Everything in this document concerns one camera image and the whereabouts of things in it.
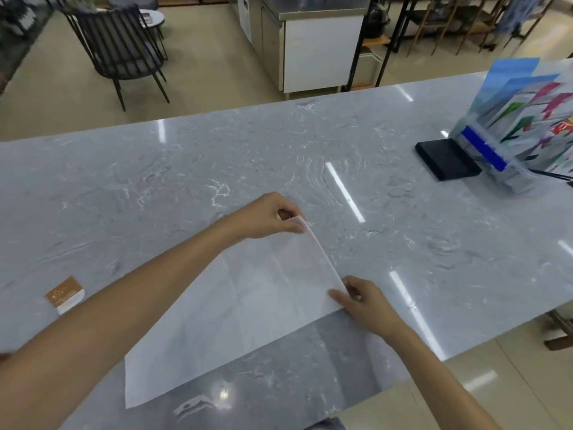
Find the stainless steel counter cabinet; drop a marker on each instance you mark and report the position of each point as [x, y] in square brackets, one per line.
[309, 40]

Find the wooden chair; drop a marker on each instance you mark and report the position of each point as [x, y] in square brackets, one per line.
[485, 22]
[432, 15]

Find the wooden stool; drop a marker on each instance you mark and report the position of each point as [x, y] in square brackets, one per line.
[560, 329]

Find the black slatted metal chair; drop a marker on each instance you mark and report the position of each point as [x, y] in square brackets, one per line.
[134, 0]
[118, 46]

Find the blue patterned cloth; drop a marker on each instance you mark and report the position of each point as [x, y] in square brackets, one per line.
[521, 13]

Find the person's left hand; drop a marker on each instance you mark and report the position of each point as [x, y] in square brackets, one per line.
[262, 219]

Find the person's left thumb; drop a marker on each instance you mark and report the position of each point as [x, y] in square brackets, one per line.
[284, 227]

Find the black bag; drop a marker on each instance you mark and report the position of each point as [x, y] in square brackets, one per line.
[375, 21]

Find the small brown and white box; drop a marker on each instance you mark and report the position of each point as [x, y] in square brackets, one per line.
[65, 294]

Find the clear acrylic brochure holder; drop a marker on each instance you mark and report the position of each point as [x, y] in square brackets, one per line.
[501, 167]

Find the person's left forearm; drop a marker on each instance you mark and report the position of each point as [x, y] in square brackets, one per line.
[112, 322]

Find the person's right hand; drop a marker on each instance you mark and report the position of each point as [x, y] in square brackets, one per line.
[369, 306]

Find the round white side table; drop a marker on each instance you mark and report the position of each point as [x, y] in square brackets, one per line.
[151, 17]

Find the white paper sheet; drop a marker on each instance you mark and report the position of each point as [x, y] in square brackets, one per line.
[241, 308]

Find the stack of colourful brochures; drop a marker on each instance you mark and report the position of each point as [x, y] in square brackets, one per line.
[532, 111]

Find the person's right forearm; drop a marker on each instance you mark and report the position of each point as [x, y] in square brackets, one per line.
[436, 382]

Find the black metal shelf frame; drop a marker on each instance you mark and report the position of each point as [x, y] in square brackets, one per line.
[385, 44]

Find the flat black box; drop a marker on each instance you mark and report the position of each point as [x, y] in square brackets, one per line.
[447, 160]

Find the person's right thumb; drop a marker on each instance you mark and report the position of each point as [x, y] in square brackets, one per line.
[342, 300]

